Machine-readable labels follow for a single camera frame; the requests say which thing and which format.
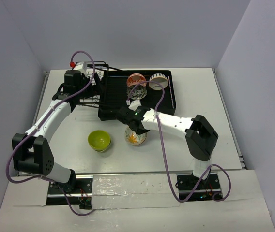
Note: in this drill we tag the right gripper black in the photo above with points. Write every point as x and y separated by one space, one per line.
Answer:
142 131

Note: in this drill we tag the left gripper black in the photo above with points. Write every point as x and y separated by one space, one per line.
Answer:
95 79

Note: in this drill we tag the leaf pattern white bowl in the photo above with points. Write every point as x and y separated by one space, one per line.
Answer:
134 139

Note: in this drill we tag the black leaf pattern bowl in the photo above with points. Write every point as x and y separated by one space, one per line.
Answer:
138 93

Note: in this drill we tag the orange floral bowl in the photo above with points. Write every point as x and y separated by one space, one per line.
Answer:
135 79

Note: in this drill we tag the green bowl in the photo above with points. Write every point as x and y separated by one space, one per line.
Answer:
99 140

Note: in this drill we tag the white bowl pink rim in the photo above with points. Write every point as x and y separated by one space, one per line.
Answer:
157 80

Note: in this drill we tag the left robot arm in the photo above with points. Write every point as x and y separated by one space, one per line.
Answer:
31 151

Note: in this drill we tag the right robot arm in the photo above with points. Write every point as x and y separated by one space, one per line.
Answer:
200 136

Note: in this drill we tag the black dish rack tray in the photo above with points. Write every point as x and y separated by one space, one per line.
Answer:
115 96

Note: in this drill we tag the white taped sheet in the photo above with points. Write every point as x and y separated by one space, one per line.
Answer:
132 191

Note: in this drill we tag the black wire plate rack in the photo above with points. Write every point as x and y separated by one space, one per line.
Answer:
101 68

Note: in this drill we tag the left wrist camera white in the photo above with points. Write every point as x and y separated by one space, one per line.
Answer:
79 66

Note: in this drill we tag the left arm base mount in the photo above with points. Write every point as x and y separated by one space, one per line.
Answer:
80 196

